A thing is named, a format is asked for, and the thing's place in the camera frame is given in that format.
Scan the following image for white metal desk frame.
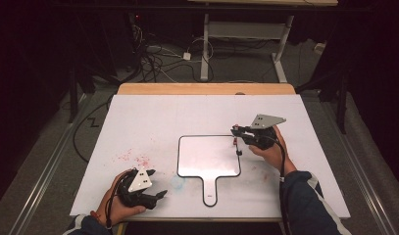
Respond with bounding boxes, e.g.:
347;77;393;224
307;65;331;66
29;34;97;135
186;0;339;83

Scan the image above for hand-held gripper black cable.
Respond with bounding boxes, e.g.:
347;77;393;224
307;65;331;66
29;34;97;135
104;169;132;230
267;134;291;235

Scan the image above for white marker pen red cap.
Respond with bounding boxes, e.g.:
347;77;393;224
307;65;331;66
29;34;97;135
231;136;243;157

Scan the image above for long black floor cable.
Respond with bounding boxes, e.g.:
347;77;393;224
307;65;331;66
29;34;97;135
72;96;116;165

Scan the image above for wooden table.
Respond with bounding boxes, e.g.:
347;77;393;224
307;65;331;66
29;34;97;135
115;82;316;223

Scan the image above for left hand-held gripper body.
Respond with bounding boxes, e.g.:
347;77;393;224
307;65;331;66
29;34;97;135
116;166;159;211

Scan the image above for black metal stand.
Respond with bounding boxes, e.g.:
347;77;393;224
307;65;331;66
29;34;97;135
336;72;349;135
67;63;79;124

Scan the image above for person's right hand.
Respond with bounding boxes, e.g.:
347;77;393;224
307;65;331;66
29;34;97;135
248;124;298;177

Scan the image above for white table cover sheet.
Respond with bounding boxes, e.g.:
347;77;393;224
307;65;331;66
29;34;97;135
70;93;352;219

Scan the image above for small whiteboard paddle with handle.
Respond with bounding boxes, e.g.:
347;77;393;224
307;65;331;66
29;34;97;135
176;134;242;209

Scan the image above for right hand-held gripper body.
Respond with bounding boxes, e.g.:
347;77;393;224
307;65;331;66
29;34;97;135
238;113;287;152

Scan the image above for metal floor rail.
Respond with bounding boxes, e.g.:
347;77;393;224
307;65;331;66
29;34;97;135
319;96;399;235
5;93;92;235

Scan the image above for person's left hand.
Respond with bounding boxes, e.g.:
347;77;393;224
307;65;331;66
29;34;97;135
95;168;148;227

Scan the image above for right hand-held gripper black cable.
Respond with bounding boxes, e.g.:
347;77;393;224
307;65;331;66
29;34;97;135
267;134;291;235

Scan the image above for tangle of floor cables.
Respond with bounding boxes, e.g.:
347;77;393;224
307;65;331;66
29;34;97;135
129;13;216;83

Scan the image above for left hand-held gripper black cable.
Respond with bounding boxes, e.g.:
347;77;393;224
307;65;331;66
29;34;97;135
104;169;132;230

